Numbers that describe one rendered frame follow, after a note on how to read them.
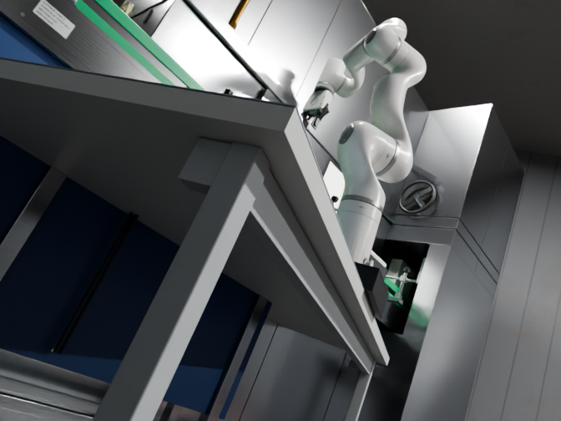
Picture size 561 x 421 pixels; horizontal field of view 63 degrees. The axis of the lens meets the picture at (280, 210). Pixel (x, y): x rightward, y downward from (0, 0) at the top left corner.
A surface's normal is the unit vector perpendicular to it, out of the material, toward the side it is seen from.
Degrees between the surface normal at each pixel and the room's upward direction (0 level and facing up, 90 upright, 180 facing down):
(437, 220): 90
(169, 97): 90
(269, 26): 90
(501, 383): 90
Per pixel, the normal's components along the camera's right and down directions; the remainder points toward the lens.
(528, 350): -0.26, -0.44
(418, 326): -0.59, -0.50
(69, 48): 0.71, 0.04
